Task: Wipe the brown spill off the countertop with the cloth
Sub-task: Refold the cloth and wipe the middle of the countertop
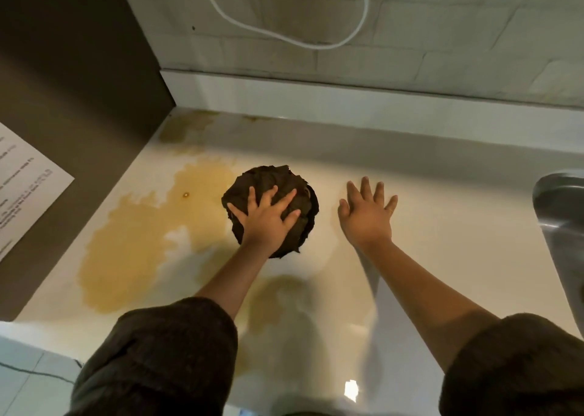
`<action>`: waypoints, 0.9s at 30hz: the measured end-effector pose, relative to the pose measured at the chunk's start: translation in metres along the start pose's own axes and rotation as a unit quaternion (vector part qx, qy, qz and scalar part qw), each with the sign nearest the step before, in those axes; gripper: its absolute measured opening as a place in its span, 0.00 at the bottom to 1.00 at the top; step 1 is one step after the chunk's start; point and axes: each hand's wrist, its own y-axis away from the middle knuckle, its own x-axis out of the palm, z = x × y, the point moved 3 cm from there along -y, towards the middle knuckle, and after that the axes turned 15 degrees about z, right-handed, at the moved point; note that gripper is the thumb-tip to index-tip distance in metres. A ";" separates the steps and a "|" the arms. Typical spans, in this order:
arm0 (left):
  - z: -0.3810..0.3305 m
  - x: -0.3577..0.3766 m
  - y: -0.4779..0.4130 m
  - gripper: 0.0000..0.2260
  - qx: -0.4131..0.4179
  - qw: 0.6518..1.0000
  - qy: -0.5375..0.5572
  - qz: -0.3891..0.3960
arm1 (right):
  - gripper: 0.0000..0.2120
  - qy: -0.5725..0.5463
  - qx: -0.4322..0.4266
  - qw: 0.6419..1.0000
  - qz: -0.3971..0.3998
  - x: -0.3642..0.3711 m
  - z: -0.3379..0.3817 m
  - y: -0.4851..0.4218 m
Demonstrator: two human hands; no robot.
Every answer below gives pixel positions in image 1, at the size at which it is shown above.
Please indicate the white paper notice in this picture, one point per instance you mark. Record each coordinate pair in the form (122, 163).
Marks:
(23, 192)

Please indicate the person's left forearm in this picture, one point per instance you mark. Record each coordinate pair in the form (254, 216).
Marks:
(232, 283)

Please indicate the brown knit sweater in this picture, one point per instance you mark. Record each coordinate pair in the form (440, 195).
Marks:
(159, 361)

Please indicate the person's right forearm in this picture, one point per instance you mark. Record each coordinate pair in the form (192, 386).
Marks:
(424, 301)

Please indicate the dark brown side panel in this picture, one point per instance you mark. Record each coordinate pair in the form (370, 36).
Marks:
(68, 64)

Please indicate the dark brown cleaning cloth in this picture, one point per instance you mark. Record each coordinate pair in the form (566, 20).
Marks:
(273, 178)

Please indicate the stainless steel sink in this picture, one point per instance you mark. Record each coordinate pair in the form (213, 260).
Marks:
(561, 210)

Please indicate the person's right hand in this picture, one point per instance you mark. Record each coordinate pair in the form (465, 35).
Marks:
(369, 224)

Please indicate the white backsplash ledge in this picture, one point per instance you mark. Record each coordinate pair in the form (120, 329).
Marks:
(365, 110)

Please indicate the brown liquid spill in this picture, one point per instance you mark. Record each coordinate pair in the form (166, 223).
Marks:
(118, 256)

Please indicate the person's left hand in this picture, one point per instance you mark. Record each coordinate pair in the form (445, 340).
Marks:
(267, 228)

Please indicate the white countertop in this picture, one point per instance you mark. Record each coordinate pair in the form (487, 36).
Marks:
(456, 256)

